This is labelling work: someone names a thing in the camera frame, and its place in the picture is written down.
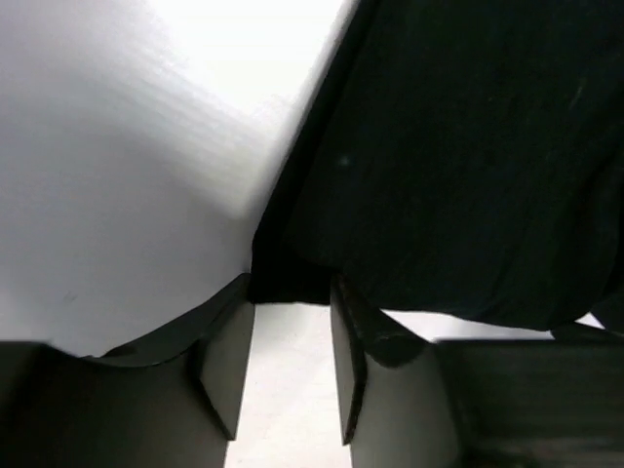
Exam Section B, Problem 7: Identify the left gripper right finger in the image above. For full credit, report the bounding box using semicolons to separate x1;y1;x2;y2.
331;276;623;468

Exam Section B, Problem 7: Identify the black t-shirt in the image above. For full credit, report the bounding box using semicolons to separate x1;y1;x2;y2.
250;0;623;331

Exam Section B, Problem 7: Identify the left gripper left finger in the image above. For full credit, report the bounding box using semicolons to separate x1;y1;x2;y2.
1;275;254;467

